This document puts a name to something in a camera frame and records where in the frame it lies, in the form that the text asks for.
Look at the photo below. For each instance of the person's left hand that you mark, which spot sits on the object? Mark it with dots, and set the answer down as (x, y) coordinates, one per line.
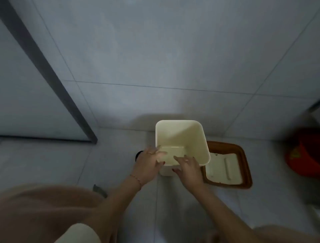
(146, 166)

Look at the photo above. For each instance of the person's right hand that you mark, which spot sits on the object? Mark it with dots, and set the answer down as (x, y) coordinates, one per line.
(191, 174)

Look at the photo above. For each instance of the person's right thumb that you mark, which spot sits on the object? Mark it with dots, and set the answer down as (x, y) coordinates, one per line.
(177, 171)

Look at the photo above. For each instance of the person's left thumb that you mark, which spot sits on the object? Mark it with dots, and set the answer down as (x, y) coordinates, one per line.
(160, 164)

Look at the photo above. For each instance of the cream plastic waste bin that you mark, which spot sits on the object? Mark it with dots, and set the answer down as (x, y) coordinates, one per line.
(182, 135)

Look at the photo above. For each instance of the person's left forearm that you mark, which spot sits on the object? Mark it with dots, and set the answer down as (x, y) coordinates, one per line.
(117, 202)

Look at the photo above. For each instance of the person's right forearm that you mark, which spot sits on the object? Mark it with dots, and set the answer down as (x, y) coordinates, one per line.
(220, 215)

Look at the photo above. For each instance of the black round floor drain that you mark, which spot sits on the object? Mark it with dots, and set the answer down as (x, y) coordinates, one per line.
(138, 155)

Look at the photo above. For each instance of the brown-rimmed white bin lid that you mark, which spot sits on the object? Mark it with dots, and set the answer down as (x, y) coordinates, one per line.
(225, 169)

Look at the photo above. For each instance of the dark slipper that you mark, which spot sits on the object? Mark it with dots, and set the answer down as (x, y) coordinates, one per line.
(99, 190)

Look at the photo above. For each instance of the white short sleeve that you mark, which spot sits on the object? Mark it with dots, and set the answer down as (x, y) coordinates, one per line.
(78, 234)

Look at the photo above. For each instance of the person's beige trousers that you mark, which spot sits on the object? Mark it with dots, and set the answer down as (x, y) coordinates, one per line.
(42, 212)

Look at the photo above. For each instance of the red plastic bucket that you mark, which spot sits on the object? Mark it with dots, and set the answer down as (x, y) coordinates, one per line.
(305, 157)

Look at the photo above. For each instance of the dark metal door frame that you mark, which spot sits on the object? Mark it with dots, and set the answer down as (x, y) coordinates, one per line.
(50, 72)

